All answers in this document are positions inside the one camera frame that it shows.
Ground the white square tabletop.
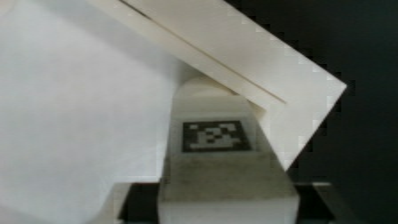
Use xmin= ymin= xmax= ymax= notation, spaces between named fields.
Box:
xmin=0 ymin=0 xmax=344 ymax=224

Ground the white leg with tag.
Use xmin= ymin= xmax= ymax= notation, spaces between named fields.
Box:
xmin=158 ymin=77 xmax=300 ymax=224

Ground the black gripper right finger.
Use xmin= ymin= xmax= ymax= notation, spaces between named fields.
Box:
xmin=291 ymin=181 xmax=360 ymax=224

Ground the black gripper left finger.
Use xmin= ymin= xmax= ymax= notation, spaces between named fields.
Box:
xmin=117 ymin=183 xmax=159 ymax=224

